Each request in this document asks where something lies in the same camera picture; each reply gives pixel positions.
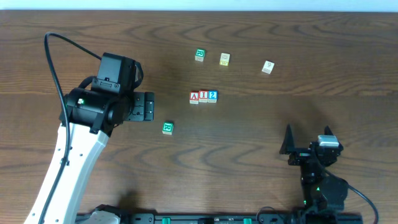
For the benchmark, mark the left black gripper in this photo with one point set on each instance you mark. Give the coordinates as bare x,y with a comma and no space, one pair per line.
148,106

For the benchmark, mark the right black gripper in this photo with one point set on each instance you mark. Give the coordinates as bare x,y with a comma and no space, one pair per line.
303,154

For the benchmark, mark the red letter A block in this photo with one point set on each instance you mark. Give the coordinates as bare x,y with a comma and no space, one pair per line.
194,97

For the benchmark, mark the red letter I block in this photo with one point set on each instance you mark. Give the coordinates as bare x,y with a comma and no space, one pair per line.
203,96

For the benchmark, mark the blue number 2 block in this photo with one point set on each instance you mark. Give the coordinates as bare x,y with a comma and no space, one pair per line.
212,96

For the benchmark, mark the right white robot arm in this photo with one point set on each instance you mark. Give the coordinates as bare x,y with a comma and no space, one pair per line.
323,195

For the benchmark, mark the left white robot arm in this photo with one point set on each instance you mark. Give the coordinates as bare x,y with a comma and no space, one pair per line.
83,133

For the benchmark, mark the near green R block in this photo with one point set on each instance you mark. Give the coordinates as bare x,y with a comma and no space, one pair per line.
167,128

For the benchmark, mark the far green letter block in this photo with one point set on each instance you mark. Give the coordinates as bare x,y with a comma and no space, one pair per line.
200,55

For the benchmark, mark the plain wooden letter block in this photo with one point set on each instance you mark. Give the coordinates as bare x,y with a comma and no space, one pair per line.
268,67

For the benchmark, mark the yellow letter block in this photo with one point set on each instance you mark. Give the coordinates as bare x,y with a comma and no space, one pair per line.
224,59

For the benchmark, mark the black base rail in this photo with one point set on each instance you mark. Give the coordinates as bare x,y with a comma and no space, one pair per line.
109,214

